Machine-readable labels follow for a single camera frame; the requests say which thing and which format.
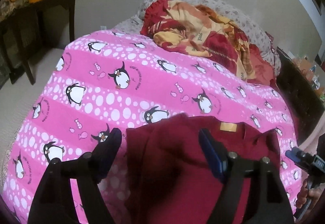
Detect dark wooden table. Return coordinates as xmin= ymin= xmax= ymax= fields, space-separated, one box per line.
xmin=1 ymin=0 xmax=76 ymax=85

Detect right hand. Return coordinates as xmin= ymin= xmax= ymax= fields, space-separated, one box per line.
xmin=295 ymin=179 xmax=324 ymax=210

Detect pink penguin bed sheet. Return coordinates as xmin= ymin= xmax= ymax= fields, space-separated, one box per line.
xmin=3 ymin=31 xmax=302 ymax=223

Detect dark red garment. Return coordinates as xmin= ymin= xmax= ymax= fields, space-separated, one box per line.
xmin=125 ymin=114 xmax=280 ymax=223

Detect red yellow floral blanket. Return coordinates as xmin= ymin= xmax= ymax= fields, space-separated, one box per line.
xmin=141 ymin=0 xmax=275 ymax=85

